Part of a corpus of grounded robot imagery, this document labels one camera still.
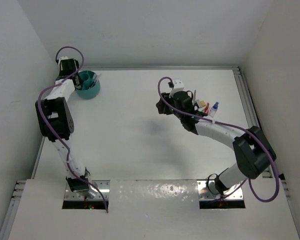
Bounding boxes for blue and white pen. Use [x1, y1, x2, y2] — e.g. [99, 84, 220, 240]
[89, 74, 100, 89]

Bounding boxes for red gel pen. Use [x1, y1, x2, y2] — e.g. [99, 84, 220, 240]
[203, 102, 210, 115]

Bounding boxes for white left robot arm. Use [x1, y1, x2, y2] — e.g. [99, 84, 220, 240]
[35, 56, 91, 195]

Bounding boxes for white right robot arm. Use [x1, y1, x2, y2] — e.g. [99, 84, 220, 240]
[156, 90, 278, 196]

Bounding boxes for teal round organizer container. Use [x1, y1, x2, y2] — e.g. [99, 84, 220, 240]
[75, 70, 101, 100]

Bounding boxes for tan eraser block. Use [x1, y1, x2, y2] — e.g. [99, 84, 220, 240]
[196, 99, 206, 108]

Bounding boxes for blue cap glue bottle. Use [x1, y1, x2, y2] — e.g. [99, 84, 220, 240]
[208, 102, 219, 118]

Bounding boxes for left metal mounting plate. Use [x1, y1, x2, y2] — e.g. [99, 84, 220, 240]
[63, 180, 110, 202]

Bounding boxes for metal mounting plate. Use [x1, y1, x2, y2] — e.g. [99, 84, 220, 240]
[196, 179, 244, 202]
[63, 180, 110, 202]

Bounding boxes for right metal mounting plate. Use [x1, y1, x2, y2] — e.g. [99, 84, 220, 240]
[196, 179, 244, 202]

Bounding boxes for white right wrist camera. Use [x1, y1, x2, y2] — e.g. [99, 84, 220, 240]
[168, 78, 185, 91]

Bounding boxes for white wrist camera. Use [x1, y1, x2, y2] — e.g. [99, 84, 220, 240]
[56, 56, 69, 65]
[168, 78, 185, 91]

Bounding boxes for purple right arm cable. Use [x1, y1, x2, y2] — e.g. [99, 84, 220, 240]
[157, 76, 281, 202]

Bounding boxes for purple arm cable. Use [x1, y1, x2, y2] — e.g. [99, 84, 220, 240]
[37, 46, 110, 214]
[157, 76, 281, 202]

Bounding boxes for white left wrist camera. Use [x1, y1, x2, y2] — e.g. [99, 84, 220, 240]
[56, 56, 69, 65]

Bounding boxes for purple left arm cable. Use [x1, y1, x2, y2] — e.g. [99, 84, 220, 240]
[37, 46, 110, 214]

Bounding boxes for aluminium frame rail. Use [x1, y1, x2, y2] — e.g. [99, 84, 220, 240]
[232, 66, 276, 163]

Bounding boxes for black cable at base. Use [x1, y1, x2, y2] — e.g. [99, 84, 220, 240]
[206, 173, 220, 195]

